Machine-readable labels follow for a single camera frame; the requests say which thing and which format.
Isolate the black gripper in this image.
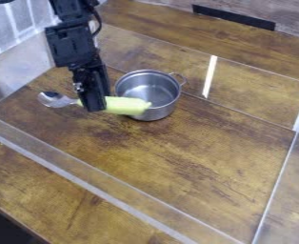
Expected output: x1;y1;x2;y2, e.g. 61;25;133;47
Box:
45;21;110;112

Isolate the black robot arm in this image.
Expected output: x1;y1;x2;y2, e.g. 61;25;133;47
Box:
45;0;110;112

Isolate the small steel pot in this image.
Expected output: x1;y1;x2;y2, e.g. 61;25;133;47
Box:
114;70;188;121

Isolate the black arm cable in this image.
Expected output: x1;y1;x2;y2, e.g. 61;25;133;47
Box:
89;6;103;39

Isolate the clear acrylic enclosure wall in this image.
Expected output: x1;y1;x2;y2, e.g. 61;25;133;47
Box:
0;26;299;244

